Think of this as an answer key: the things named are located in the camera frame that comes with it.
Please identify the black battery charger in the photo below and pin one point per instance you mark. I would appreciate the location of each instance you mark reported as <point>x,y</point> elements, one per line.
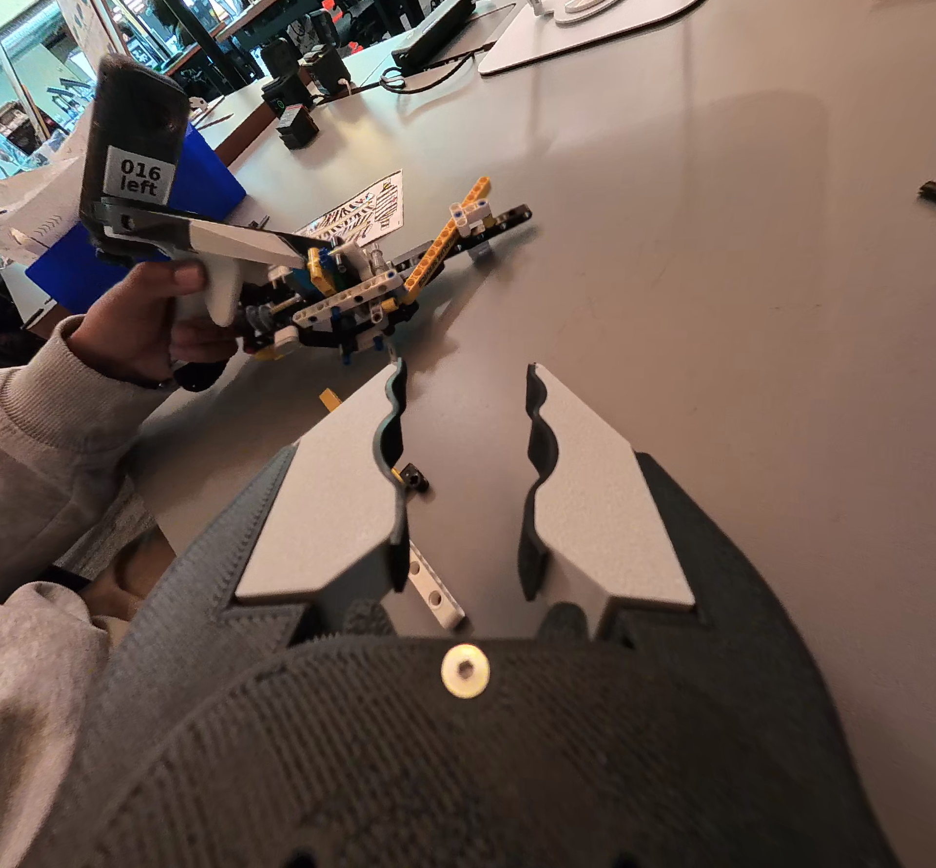
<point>329,71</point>

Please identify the person's left forearm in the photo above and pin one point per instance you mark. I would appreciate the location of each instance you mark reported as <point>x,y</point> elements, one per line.
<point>51,444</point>

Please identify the person's grey sweatshirt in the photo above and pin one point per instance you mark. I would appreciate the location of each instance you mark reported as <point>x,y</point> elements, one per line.
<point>36,700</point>

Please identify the lego technic model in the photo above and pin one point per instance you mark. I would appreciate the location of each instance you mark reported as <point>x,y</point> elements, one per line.
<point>365,294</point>

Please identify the blue plastic box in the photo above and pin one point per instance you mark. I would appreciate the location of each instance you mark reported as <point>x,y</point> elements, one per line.
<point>212,188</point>

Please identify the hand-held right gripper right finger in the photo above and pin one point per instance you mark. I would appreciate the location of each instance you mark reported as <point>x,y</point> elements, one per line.
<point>607,517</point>

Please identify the yellow lego beam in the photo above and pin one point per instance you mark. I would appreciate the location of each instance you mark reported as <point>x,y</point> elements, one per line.
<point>330,400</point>

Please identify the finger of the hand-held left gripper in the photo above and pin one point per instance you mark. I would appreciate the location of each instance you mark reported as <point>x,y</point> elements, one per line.
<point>241,250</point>

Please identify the white book stand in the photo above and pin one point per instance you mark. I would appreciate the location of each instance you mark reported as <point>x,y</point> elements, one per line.
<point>621,27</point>

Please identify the black battery with red label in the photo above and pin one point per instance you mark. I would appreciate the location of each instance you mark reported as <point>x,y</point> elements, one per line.
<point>296,128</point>

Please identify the person's left hand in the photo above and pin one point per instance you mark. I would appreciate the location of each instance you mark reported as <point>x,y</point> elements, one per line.
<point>124,327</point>

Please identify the black power adapter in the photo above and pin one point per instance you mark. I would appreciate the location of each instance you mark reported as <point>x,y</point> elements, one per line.
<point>435,27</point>

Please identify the small black lego pin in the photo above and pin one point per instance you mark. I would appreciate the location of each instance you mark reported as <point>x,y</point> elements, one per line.
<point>415,479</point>

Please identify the white lego beam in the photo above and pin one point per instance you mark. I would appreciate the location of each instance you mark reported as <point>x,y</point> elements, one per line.
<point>439,597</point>

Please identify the paper instruction sheet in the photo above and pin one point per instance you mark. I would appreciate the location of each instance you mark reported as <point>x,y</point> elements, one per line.
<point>380,206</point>

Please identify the person's tan trousers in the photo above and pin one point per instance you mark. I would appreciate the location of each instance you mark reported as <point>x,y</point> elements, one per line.
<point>135,575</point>

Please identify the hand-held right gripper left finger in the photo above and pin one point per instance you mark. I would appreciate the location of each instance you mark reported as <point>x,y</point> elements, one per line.
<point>322,509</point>

